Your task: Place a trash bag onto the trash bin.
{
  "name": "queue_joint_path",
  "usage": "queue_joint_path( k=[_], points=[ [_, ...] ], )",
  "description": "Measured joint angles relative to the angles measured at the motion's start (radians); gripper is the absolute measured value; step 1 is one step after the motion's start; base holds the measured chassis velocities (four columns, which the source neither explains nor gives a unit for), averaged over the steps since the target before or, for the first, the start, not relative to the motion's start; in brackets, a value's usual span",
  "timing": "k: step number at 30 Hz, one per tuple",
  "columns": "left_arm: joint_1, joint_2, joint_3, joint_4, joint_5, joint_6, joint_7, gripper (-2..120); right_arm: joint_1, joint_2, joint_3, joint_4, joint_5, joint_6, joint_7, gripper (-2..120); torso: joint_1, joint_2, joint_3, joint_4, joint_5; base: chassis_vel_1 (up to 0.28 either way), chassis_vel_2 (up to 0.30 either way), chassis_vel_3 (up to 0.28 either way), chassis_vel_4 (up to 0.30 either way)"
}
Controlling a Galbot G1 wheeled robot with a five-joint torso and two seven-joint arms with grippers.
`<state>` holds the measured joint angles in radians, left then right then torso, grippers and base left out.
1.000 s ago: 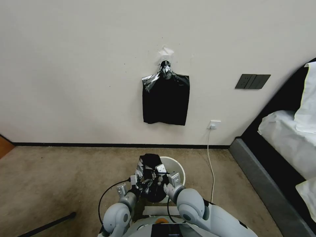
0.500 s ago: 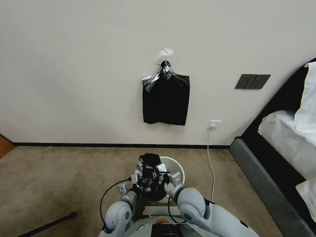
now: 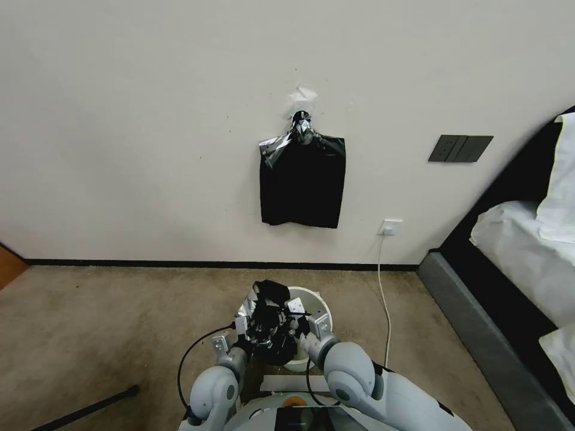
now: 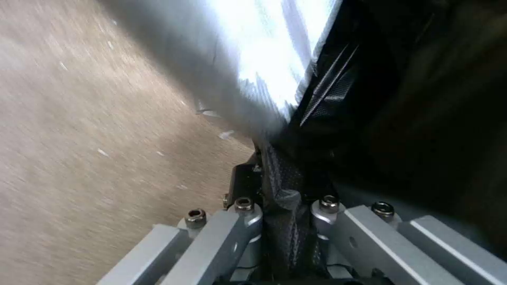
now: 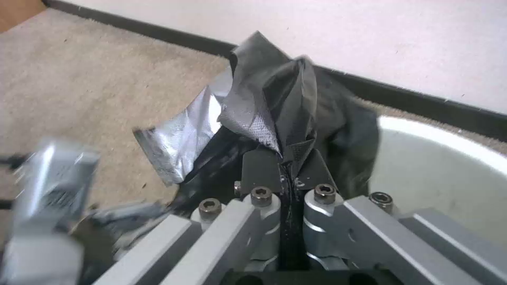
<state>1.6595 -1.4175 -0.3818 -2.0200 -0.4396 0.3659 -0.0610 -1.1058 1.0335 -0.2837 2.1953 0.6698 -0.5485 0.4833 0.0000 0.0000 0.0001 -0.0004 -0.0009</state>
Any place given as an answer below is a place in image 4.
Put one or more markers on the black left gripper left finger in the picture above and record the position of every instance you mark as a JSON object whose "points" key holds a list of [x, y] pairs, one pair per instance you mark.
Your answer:
{"points": [[222, 237]]}

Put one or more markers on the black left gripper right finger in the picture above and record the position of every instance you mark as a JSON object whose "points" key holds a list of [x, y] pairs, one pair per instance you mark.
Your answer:
{"points": [[368, 237]]}

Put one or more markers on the black plastic trash bag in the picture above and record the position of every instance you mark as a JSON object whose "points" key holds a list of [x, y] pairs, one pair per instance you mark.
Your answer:
{"points": [[416, 104]]}

